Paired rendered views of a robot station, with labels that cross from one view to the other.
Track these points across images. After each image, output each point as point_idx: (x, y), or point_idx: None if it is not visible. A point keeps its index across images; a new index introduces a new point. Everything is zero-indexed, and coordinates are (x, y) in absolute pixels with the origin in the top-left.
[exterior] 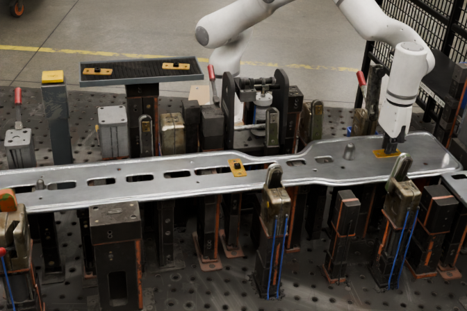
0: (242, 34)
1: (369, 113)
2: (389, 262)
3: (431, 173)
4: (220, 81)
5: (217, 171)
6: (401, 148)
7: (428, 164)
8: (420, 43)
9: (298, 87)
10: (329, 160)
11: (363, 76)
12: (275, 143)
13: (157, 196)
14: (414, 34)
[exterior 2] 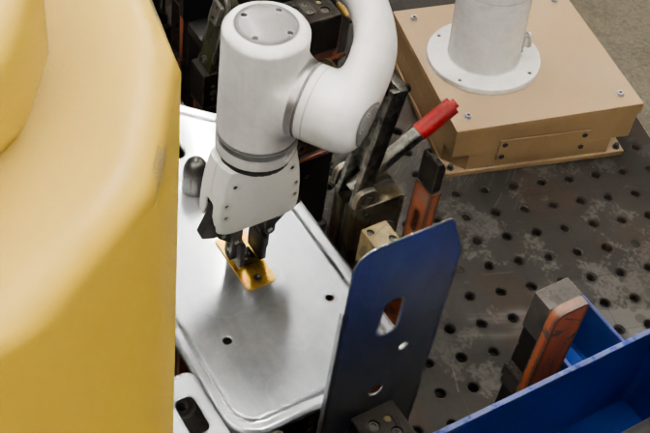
0: None
1: (341, 179)
2: None
3: (190, 355)
4: None
5: (185, 54)
6: (284, 289)
7: (228, 346)
8: (350, 62)
9: (330, 16)
10: (477, 302)
11: (443, 115)
12: (207, 68)
13: None
14: (361, 30)
